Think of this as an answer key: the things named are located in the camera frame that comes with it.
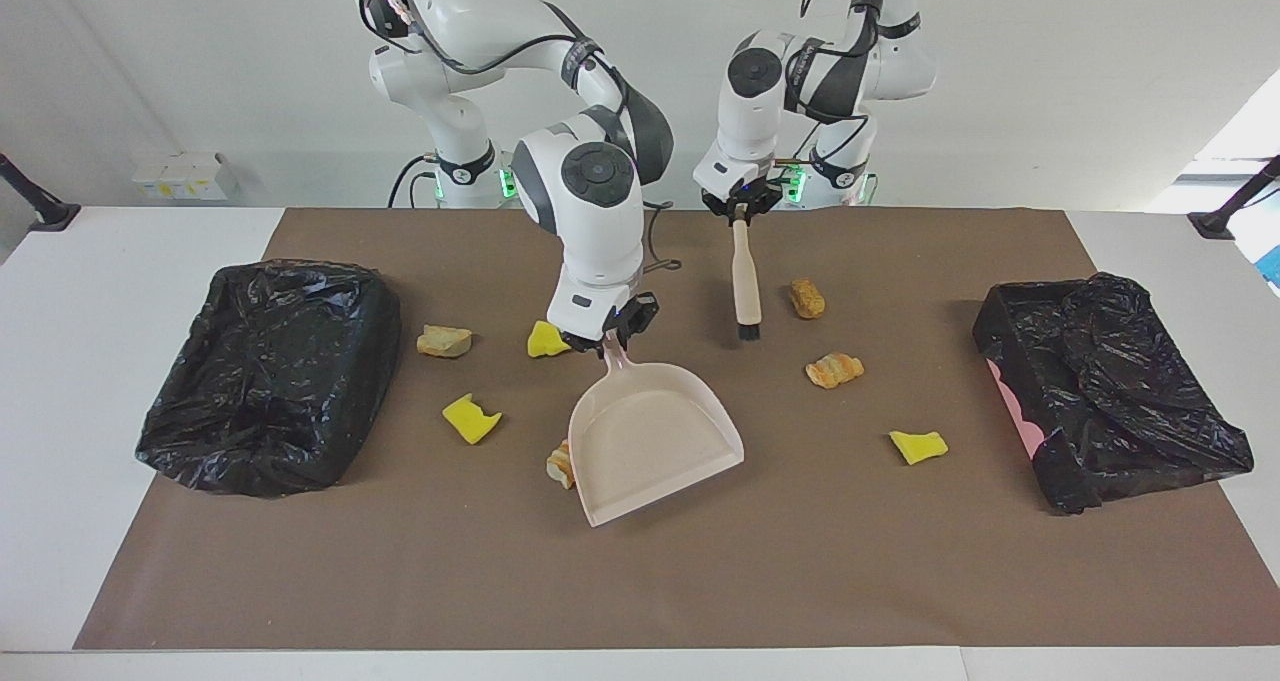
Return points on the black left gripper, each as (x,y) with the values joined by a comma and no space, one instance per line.
(742,197)

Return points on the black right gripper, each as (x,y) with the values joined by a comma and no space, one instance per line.
(620,318)

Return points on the yellow sponge wedge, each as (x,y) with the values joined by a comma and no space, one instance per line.
(543,343)

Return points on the brown fried nugget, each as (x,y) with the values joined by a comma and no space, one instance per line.
(806,299)

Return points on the beige plastic dustpan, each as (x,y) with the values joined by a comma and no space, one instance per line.
(650,441)

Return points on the orange striped croissant piece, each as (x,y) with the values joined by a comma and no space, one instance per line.
(834,370)
(558,466)

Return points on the beige bread chunk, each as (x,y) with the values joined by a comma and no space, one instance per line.
(443,342)

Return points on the notched yellow sponge piece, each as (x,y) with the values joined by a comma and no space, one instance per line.
(468,421)

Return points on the yellow sponge block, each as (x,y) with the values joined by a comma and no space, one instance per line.
(918,447)

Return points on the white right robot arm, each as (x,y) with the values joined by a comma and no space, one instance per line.
(600,221)

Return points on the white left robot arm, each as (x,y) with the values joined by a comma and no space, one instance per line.
(755,111)

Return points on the pink plastic bin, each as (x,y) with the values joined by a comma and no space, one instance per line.
(1015,411)

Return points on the black plastic bin liner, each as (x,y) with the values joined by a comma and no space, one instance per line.
(280,401)
(1130,431)

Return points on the brown table mat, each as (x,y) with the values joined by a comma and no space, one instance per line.
(640,581)

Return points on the white boxes row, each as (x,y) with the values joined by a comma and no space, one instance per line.
(185,176)

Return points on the black clamp stand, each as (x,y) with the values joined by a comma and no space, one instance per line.
(1215,224)
(55,216)

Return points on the blue object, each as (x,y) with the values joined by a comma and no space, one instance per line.
(1273,266)

